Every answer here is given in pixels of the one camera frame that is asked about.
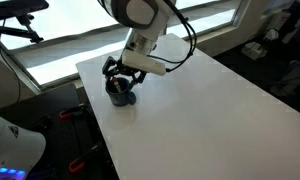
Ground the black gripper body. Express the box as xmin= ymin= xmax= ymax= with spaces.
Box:
xmin=102 ymin=56 xmax=147 ymax=82

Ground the red Expo dry-erase marker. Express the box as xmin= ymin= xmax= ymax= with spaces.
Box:
xmin=112 ymin=76 xmax=122 ymax=93

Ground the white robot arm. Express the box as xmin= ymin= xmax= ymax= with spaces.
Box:
xmin=97 ymin=0 xmax=177 ymax=89

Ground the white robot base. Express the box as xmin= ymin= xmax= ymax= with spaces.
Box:
xmin=0 ymin=116 xmax=46 ymax=180

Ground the dark teal enamel mug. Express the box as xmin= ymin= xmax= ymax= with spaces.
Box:
xmin=105 ymin=77 xmax=136 ymax=107

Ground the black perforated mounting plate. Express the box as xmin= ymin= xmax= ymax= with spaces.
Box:
xmin=26 ymin=104 xmax=116 ymax=180

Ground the white power adapter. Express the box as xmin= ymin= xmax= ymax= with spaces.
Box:
xmin=241 ymin=42 xmax=267 ymax=60

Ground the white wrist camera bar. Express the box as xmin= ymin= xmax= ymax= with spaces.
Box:
xmin=122 ymin=49 xmax=166 ymax=76

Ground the orange-handled clamp far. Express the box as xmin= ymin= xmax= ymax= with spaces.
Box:
xmin=59 ymin=104 xmax=87 ymax=120

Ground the orange-handled clamp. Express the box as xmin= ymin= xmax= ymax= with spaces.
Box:
xmin=68 ymin=143 xmax=102 ymax=174
xmin=59 ymin=104 xmax=87 ymax=120

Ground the orange-handled clamp near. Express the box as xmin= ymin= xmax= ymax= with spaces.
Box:
xmin=68 ymin=143 xmax=102 ymax=174

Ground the black camera on tripod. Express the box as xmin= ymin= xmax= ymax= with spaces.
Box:
xmin=0 ymin=0 xmax=49 ymax=43

